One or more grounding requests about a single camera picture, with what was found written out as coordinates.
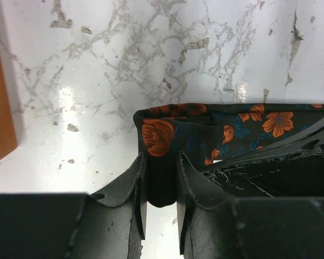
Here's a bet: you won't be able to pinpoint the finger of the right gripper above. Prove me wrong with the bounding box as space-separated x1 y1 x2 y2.
200 118 324 197

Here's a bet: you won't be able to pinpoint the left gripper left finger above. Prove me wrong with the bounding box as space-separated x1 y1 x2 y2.
0 153 147 258

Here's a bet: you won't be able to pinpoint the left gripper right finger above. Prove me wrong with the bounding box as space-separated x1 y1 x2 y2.
177 153 324 258

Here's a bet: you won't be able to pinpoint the black tie orange flowers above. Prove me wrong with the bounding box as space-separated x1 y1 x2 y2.
133 103 324 207

